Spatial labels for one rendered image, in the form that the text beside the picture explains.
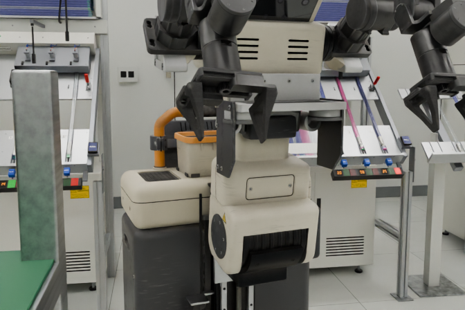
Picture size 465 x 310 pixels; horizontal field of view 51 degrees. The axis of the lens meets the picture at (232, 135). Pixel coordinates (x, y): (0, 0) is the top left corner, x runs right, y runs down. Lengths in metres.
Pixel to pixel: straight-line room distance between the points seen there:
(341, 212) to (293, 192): 1.58
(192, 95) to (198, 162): 0.71
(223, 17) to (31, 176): 0.40
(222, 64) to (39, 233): 0.41
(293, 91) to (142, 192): 0.49
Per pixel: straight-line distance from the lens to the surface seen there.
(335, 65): 1.23
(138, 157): 4.16
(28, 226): 0.42
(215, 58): 0.74
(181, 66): 1.04
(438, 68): 0.98
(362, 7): 1.12
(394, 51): 4.61
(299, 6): 1.12
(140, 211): 1.33
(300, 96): 1.12
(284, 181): 1.15
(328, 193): 2.69
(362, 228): 2.81
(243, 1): 0.72
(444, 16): 0.97
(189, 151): 1.38
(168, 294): 1.42
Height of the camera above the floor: 1.10
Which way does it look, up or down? 7 degrees down
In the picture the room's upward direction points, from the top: straight up
